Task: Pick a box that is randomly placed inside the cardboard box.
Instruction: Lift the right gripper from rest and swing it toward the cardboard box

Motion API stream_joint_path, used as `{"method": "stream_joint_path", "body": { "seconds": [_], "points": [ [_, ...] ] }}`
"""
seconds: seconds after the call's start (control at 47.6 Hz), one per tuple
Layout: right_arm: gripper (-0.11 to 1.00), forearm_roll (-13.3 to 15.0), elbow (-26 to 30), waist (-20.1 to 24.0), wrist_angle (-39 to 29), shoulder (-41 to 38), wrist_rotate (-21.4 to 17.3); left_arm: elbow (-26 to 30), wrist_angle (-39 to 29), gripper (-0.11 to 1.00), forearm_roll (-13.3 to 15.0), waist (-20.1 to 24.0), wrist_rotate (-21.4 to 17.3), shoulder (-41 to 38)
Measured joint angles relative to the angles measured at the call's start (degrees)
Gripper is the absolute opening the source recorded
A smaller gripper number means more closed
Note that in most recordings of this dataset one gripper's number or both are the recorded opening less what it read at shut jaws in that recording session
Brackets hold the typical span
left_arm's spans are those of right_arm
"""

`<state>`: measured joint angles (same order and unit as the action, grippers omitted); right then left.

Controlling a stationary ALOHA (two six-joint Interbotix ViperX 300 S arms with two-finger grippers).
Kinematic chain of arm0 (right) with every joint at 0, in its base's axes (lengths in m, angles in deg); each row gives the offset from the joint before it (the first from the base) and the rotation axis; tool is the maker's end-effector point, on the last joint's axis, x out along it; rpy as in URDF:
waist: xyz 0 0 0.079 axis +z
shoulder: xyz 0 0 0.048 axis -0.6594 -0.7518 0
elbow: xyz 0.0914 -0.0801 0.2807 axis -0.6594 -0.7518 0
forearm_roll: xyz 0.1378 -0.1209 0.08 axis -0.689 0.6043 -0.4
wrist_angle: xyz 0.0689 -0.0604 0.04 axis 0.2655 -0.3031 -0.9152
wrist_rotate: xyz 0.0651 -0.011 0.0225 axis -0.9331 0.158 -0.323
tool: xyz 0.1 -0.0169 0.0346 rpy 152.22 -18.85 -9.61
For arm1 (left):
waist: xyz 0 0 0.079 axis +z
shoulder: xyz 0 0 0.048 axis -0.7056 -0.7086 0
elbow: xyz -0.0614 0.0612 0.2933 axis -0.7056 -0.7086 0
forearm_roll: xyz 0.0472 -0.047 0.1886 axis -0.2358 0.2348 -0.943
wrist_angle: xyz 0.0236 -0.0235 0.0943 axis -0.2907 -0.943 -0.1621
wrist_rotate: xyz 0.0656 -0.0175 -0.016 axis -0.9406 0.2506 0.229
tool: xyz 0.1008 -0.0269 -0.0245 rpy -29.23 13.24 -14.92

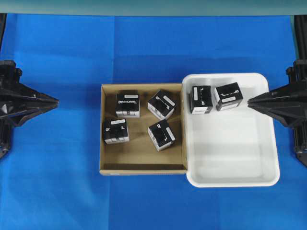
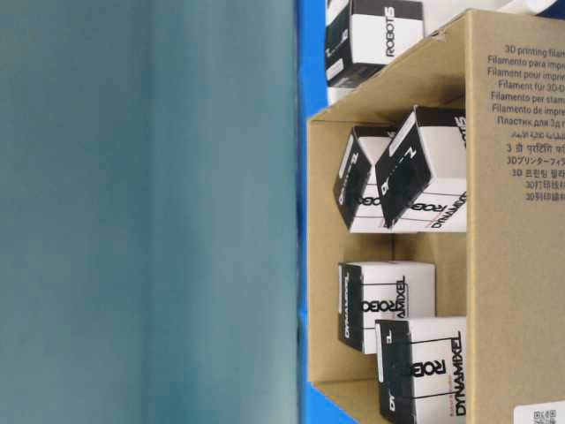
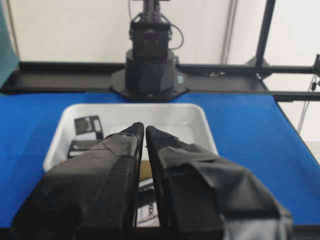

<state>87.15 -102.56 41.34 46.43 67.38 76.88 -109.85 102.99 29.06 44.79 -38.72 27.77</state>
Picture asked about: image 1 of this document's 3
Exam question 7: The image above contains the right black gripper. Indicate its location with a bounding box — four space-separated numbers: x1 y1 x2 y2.
248 59 307 128

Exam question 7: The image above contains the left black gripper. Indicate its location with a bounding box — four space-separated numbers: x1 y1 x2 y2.
0 60 59 127

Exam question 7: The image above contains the black white box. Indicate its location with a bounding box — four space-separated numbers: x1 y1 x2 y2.
148 119 176 151
115 91 140 118
103 119 130 144
147 90 177 120

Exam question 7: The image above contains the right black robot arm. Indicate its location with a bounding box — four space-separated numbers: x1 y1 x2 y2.
248 15 307 166

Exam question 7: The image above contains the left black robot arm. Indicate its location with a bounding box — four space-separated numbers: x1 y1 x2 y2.
0 60 59 157

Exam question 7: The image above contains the black white box tray right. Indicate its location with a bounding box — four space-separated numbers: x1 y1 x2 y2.
214 82 243 111

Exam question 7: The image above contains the black white box tray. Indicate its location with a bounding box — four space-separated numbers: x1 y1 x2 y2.
214 82 243 111
190 85 213 115

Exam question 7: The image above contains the black white box tray left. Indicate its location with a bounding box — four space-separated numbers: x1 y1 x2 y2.
190 85 213 115

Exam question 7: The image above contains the brown cardboard box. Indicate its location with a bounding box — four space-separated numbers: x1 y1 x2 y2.
99 83 188 175

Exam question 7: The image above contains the white plastic tray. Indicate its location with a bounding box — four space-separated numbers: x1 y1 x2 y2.
182 73 280 187

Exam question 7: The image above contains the blue table mat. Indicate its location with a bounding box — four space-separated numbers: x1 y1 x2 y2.
0 14 307 230

